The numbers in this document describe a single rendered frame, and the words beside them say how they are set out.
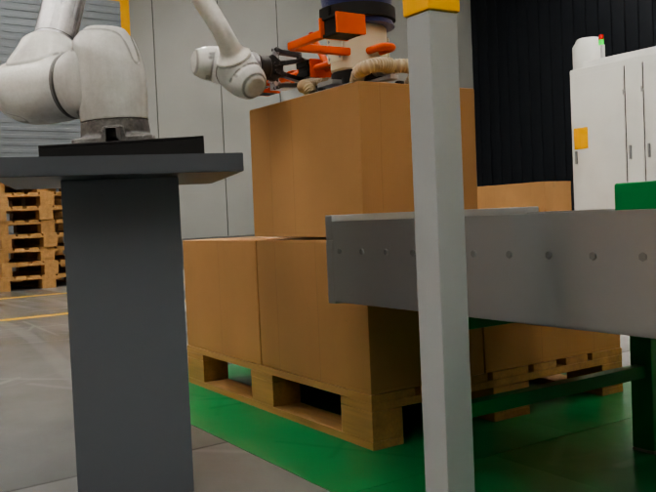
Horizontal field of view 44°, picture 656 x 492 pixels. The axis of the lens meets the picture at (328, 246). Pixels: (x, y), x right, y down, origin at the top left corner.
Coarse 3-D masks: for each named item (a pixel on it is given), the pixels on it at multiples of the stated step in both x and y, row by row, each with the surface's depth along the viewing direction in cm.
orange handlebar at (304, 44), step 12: (312, 36) 209; (288, 48) 220; (300, 48) 222; (312, 48) 224; (324, 48) 226; (336, 48) 228; (348, 48) 231; (372, 48) 228; (384, 48) 225; (288, 72) 268
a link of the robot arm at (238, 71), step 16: (192, 0) 222; (208, 0) 221; (208, 16) 221; (224, 16) 223; (224, 32) 222; (224, 48) 224; (240, 48) 226; (224, 64) 225; (240, 64) 225; (256, 64) 227; (224, 80) 229; (240, 80) 224; (256, 80) 224; (240, 96) 228; (256, 96) 228
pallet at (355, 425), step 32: (192, 352) 302; (608, 352) 256; (224, 384) 290; (256, 384) 259; (288, 384) 253; (320, 384) 226; (480, 384) 226; (512, 384) 233; (288, 416) 243; (320, 416) 236; (352, 416) 213; (384, 416) 208; (480, 416) 234; (512, 416) 233
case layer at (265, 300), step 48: (192, 240) 297; (240, 240) 264; (288, 240) 237; (192, 288) 299; (240, 288) 265; (288, 288) 239; (192, 336) 302; (240, 336) 267; (288, 336) 240; (336, 336) 218; (384, 336) 208; (480, 336) 226; (528, 336) 237; (576, 336) 248; (336, 384) 219; (384, 384) 208
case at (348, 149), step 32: (320, 96) 219; (352, 96) 206; (384, 96) 208; (256, 128) 250; (288, 128) 234; (320, 128) 219; (352, 128) 207; (384, 128) 208; (256, 160) 252; (288, 160) 235; (320, 160) 220; (352, 160) 207; (384, 160) 208; (256, 192) 253; (288, 192) 236; (320, 192) 221; (352, 192) 208; (384, 192) 209; (256, 224) 254; (288, 224) 237; (320, 224) 222
